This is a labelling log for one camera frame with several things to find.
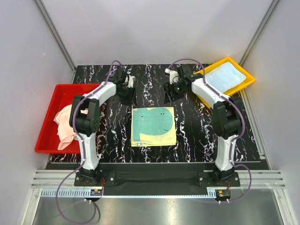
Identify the light blue towel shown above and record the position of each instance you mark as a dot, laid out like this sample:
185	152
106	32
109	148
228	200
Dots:
225	77

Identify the white slotted cable duct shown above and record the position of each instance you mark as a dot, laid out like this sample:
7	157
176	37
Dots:
72	193

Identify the pink towel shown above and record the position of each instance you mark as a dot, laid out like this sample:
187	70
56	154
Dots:
65	132

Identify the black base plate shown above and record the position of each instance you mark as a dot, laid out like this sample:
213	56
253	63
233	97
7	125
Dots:
156	179

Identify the aluminium frame post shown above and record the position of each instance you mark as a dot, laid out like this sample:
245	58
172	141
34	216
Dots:
262	25
58	40

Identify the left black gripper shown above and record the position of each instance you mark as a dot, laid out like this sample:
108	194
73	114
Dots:
131	99

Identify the left aluminium frame post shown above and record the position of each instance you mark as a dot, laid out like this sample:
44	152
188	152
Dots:
58	40

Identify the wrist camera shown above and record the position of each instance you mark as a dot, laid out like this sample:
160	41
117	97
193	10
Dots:
129	81
173	76

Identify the red plastic bin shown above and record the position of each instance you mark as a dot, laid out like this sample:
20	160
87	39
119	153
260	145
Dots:
48	139

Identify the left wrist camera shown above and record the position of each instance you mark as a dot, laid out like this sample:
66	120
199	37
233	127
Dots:
129	81

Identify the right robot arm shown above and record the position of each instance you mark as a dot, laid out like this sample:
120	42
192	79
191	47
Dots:
227	120

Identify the yellow plastic tray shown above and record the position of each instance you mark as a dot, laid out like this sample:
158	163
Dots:
208	94

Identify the right aluminium frame post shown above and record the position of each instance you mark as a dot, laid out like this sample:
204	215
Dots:
262	25

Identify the yellow green towel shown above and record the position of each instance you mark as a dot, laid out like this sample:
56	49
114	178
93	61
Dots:
153	126

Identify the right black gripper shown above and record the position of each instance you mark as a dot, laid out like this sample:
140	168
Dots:
168	88

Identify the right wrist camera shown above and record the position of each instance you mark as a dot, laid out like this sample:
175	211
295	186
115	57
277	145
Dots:
173	76

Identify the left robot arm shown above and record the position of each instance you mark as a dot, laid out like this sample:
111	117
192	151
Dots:
85	121

